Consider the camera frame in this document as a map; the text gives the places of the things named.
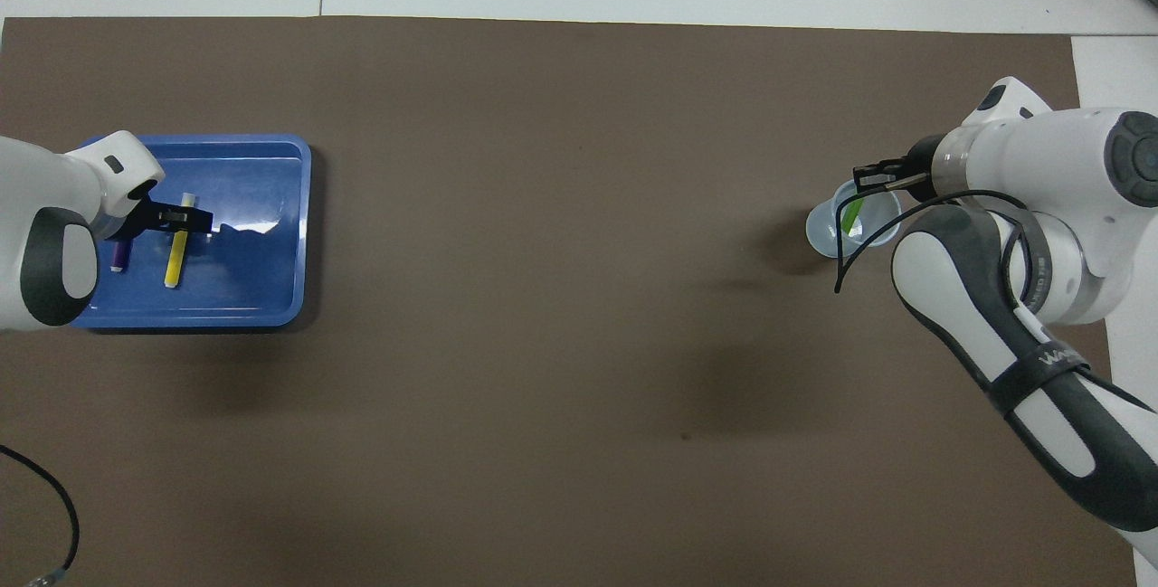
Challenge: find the yellow marker pen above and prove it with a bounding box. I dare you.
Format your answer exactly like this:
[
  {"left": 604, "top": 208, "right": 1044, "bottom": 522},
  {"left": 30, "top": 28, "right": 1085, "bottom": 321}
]
[{"left": 163, "top": 193, "right": 197, "bottom": 289}]

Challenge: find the blue plastic tray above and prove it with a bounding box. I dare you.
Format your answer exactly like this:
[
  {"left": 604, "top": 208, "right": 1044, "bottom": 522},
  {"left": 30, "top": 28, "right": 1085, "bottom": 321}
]
[{"left": 68, "top": 134, "right": 313, "bottom": 331}]

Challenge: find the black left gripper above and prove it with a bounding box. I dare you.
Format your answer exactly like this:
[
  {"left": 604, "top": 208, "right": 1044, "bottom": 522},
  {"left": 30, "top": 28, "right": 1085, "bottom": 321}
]
[{"left": 116, "top": 194, "right": 215, "bottom": 240}]

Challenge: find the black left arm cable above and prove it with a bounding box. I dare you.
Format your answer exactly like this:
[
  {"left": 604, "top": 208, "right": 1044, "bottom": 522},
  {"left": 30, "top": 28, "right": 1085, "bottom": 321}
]
[{"left": 0, "top": 445, "right": 81, "bottom": 587}]

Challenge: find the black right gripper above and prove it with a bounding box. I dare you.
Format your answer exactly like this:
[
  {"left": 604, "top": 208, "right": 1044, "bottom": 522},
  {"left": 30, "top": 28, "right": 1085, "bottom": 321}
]
[{"left": 854, "top": 137, "right": 946, "bottom": 204}]

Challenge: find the brown paper table mat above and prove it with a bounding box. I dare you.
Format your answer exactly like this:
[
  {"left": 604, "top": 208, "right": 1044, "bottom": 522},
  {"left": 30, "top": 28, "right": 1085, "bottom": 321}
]
[{"left": 0, "top": 15, "right": 1139, "bottom": 587}]

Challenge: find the translucent plastic cup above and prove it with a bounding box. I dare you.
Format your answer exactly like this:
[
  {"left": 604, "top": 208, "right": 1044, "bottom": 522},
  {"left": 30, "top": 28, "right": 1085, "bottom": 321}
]
[{"left": 805, "top": 178, "right": 903, "bottom": 260}]

